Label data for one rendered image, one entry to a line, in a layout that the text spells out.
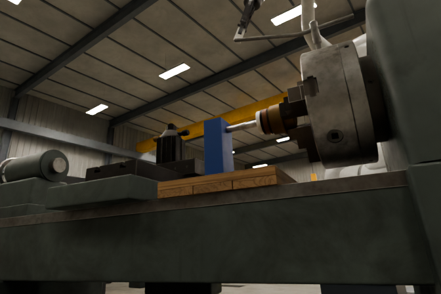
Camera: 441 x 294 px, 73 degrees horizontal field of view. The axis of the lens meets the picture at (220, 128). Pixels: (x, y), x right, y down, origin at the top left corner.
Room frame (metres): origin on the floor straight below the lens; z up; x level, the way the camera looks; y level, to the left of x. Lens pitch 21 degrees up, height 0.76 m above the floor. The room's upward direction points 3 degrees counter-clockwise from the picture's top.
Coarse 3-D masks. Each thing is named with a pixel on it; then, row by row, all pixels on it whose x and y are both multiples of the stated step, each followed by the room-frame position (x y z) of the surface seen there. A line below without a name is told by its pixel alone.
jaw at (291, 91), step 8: (312, 80) 0.59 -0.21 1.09; (296, 88) 0.62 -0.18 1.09; (304, 88) 0.60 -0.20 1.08; (312, 88) 0.60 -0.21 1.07; (288, 96) 0.63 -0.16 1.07; (296, 96) 0.62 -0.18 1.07; (280, 104) 0.71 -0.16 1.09; (288, 104) 0.68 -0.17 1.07; (296, 104) 0.65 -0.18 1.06; (304, 104) 0.65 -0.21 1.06; (280, 112) 0.72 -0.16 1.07; (288, 112) 0.69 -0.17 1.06; (296, 112) 0.70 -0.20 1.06; (304, 112) 0.70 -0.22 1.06
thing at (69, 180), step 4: (68, 176) 4.96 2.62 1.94; (64, 180) 4.91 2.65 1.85; (68, 180) 4.96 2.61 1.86; (72, 180) 5.00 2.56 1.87; (76, 180) 5.05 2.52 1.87; (80, 180) 5.10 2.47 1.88; (84, 180) 5.14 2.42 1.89; (104, 284) 5.11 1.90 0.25; (104, 288) 5.12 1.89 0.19; (104, 292) 5.12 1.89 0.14
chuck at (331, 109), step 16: (336, 48) 0.59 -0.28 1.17; (304, 64) 0.60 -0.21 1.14; (320, 64) 0.59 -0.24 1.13; (336, 64) 0.57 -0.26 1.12; (304, 80) 0.60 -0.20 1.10; (320, 80) 0.58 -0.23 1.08; (336, 80) 0.57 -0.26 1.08; (304, 96) 0.60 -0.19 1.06; (320, 96) 0.59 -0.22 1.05; (336, 96) 0.58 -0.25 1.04; (320, 112) 0.60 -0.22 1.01; (336, 112) 0.59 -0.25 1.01; (352, 112) 0.58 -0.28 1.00; (320, 128) 0.62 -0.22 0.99; (336, 128) 0.61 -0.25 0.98; (352, 128) 0.60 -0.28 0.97; (320, 144) 0.65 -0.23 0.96; (336, 144) 0.64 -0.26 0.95; (352, 144) 0.63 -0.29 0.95; (336, 160) 0.69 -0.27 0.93; (352, 160) 0.68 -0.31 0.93
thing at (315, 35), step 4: (312, 24) 0.65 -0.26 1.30; (316, 24) 0.65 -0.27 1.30; (312, 28) 0.66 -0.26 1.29; (316, 28) 0.66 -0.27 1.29; (312, 32) 0.66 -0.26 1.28; (316, 32) 0.66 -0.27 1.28; (312, 36) 0.67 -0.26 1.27; (316, 36) 0.66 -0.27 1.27; (320, 36) 0.67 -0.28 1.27; (316, 40) 0.67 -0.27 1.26; (320, 40) 0.67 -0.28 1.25; (316, 44) 0.67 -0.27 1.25; (320, 44) 0.67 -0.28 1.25; (316, 48) 0.68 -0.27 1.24; (320, 48) 0.67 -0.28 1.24
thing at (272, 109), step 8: (264, 112) 0.76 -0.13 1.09; (272, 112) 0.75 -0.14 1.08; (264, 120) 0.76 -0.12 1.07; (272, 120) 0.75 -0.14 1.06; (280, 120) 0.74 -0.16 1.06; (288, 120) 0.75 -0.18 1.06; (296, 120) 0.79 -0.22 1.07; (264, 128) 0.77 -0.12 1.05; (272, 128) 0.76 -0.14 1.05; (280, 128) 0.76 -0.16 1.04; (288, 128) 0.78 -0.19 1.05
